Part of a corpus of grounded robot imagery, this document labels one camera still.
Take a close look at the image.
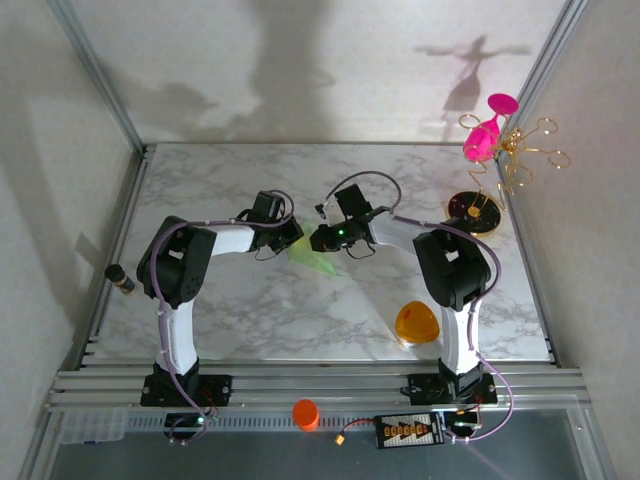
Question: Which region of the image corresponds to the green square paper sheet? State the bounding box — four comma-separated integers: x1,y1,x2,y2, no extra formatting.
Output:
287,222,351,279

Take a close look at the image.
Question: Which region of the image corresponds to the grey slotted cable duct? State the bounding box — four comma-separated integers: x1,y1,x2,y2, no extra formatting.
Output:
124,412,381,434

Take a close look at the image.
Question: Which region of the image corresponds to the gold wire glass rack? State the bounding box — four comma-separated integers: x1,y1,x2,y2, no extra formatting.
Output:
444,113,572,236

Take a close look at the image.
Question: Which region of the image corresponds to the black charger board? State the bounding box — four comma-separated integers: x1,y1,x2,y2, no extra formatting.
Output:
374,412,446,448

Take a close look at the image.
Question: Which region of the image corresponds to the aluminium mounting rail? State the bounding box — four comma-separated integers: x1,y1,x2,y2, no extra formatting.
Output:
44,367,591,414

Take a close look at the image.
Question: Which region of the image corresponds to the clear plastic organizer box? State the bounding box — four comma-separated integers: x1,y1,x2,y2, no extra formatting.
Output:
59,407,129,446

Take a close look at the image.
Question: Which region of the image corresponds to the aluminium side rail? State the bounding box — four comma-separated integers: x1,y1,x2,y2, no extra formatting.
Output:
74,144,151,369
497,147,560,365

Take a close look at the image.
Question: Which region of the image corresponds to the yellow connector red wire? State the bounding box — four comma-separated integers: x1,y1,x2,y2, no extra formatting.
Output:
333,418,381,447

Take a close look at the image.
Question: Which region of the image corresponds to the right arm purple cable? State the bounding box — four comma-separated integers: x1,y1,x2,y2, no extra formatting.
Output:
323,170,515,446

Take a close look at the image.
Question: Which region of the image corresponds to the black controller box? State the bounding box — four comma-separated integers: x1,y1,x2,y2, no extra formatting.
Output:
444,410,484,435
163,412,211,432

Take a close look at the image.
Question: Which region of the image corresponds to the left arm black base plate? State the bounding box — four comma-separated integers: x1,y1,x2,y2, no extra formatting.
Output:
139,373,234,407

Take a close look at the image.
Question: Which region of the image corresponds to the aluminium frame post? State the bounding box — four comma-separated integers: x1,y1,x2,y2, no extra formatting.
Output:
492,0,587,166
47,0,149,156

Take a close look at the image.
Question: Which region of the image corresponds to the orange plastic cylinder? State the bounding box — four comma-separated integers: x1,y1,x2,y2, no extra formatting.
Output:
292,398,321,433

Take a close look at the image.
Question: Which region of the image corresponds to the orange translucent cup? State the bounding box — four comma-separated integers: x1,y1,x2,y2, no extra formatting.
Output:
394,300,442,347

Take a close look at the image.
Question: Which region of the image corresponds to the pink wine glass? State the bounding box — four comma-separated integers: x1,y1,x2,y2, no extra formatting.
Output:
461,92,520,164

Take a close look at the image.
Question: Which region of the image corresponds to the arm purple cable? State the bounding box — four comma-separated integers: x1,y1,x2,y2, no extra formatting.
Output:
154,189,296,447
323,170,515,446

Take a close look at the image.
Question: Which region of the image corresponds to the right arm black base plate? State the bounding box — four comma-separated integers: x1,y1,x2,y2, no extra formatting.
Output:
407,372,499,406

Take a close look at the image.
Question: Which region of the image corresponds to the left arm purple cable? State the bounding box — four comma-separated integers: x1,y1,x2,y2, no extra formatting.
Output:
154,189,296,447

